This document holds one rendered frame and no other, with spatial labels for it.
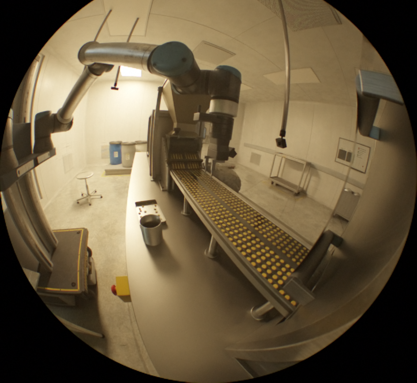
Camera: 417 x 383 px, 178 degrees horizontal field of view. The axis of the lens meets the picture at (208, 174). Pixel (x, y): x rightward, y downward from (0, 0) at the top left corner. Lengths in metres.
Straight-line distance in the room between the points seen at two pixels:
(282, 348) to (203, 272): 0.36
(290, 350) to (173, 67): 0.44
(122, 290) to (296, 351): 0.44
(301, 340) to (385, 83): 0.24
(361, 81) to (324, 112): 4.10
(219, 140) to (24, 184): 1.28
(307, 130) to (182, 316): 4.33
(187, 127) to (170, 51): 0.65
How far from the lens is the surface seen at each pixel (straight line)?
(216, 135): 0.40
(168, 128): 1.12
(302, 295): 0.25
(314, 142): 4.17
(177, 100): 0.83
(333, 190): 4.04
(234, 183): 0.76
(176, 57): 0.32
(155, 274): 0.46
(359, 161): 3.96
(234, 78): 0.44
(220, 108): 0.40
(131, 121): 4.46
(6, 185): 0.79
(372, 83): 0.19
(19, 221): 1.11
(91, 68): 0.87
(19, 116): 1.22
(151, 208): 0.72
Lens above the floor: 1.20
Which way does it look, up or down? 18 degrees down
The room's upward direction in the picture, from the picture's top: 8 degrees clockwise
